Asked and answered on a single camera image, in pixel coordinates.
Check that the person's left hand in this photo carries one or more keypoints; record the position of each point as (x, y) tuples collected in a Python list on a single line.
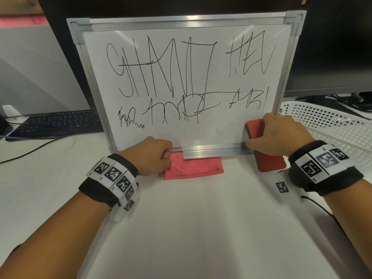
[(146, 156)]

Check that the person's right hand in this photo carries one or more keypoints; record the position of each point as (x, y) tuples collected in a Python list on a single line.
[(286, 136)]

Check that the person's left fingers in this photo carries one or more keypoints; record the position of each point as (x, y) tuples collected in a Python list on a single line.
[(167, 159)]

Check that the person's right thumb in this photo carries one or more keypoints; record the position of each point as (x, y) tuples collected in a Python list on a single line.
[(257, 146)]

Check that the red whiteboard eraser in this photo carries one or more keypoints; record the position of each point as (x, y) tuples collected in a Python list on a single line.
[(268, 164)]

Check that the pink cloth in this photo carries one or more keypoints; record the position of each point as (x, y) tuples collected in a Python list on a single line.
[(193, 169)]

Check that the person's left forearm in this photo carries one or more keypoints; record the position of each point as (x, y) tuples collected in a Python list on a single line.
[(58, 241)]

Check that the person's right forearm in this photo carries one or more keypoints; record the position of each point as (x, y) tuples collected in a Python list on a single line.
[(351, 217)]

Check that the black left wristband, marker tags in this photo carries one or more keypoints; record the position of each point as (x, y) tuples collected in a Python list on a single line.
[(113, 178)]

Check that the black wristband, marker tags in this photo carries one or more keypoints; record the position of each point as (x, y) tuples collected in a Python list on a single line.
[(113, 178), (322, 167)]

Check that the black right wristband, marker tags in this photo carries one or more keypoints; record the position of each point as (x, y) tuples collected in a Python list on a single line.
[(322, 167)]

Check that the white perforated plastic basket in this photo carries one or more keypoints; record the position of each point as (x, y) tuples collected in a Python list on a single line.
[(334, 124)]

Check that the black keyboard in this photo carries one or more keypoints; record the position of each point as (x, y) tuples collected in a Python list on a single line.
[(58, 123)]

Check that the black monitor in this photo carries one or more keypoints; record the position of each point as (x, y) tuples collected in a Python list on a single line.
[(334, 40), (145, 7)]

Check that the grey desk partition, pink trim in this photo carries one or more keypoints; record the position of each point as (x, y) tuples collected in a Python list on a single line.
[(35, 69)]

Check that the small white device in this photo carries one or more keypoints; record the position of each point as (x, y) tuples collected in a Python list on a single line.
[(10, 110)]

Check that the scribbled whiteboard, aluminium frame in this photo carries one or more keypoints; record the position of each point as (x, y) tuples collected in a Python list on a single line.
[(189, 84)]

